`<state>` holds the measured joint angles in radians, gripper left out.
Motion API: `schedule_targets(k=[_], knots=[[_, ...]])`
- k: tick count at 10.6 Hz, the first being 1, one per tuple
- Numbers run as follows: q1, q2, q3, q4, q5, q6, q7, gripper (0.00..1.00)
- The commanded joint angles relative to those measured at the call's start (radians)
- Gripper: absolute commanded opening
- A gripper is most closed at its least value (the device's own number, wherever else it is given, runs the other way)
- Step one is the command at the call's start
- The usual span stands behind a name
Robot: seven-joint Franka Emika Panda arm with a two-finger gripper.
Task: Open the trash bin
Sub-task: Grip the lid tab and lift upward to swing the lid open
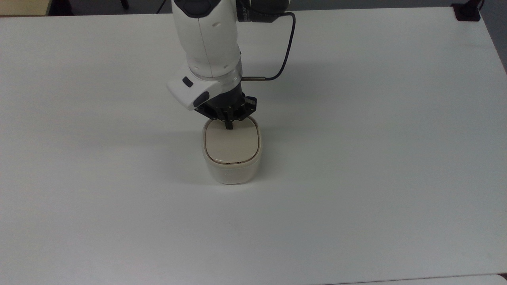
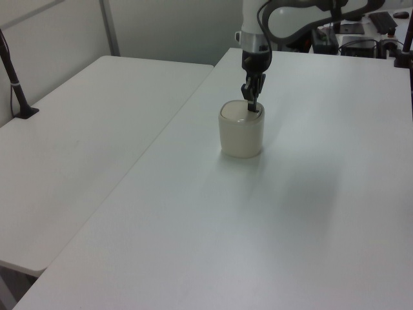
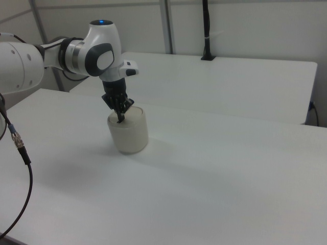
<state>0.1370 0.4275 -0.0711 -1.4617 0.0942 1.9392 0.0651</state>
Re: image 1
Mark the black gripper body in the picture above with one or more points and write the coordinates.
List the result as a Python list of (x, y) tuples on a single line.
[(231, 103)]

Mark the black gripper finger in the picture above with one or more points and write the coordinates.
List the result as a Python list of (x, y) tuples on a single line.
[(231, 123), (226, 122)]

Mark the beige trash bin lid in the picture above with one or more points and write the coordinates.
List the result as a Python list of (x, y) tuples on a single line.
[(231, 145)]

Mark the beige small trash bin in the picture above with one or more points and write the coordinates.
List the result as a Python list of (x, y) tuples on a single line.
[(231, 175)]

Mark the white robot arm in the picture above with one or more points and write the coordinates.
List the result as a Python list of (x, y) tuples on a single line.
[(210, 39)]

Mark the wooden desk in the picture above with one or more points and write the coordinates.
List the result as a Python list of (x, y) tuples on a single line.
[(23, 7)]

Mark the black clamp camera stand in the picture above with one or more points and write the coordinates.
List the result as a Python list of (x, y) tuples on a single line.
[(467, 12)]

